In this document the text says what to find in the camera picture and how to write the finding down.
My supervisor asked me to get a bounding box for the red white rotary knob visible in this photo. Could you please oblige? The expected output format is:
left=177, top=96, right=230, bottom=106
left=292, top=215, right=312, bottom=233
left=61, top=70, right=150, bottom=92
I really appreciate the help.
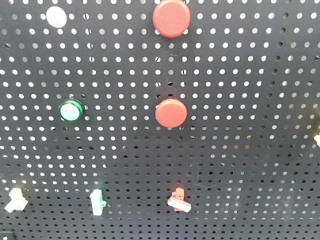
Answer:
left=167, top=187, right=192, bottom=213

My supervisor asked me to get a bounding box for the green white rotary knob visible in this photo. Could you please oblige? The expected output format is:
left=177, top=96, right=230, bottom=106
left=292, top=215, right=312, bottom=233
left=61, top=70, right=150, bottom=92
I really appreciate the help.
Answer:
left=89, top=189, right=107, bottom=216

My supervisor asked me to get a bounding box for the yellow white rotary knob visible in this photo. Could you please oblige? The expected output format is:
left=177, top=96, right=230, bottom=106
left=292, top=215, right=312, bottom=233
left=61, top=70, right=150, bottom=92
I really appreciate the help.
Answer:
left=4, top=187, right=28, bottom=213

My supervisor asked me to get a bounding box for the lower red mushroom button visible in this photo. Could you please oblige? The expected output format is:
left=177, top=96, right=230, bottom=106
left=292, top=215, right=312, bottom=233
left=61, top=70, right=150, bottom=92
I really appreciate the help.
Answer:
left=155, top=98, right=188, bottom=128

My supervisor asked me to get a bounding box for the red mushroom button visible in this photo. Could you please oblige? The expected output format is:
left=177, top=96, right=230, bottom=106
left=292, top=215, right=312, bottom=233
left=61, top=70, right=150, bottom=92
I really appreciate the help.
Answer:
left=152, top=0, right=191, bottom=38
left=155, top=98, right=188, bottom=128

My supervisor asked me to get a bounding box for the green illuminated push button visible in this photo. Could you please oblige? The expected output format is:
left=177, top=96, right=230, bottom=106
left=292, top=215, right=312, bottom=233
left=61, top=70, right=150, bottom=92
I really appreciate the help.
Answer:
left=58, top=98, right=85, bottom=122

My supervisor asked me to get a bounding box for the black perforated pegboard panel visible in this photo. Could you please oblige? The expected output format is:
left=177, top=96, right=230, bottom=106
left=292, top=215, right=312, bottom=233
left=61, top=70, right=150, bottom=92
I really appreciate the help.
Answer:
left=0, top=0, right=320, bottom=240

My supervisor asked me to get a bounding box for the upper red mushroom button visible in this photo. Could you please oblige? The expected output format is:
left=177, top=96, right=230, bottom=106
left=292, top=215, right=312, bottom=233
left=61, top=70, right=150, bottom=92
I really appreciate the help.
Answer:
left=152, top=0, right=191, bottom=38

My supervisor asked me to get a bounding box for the silver round button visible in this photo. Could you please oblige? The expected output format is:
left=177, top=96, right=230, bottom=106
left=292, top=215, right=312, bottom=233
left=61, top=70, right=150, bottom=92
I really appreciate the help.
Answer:
left=45, top=6, right=67, bottom=28

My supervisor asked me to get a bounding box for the yellow toggle switch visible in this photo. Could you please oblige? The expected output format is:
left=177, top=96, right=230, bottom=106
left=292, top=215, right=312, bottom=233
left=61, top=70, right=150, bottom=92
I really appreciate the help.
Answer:
left=313, top=134, right=320, bottom=147

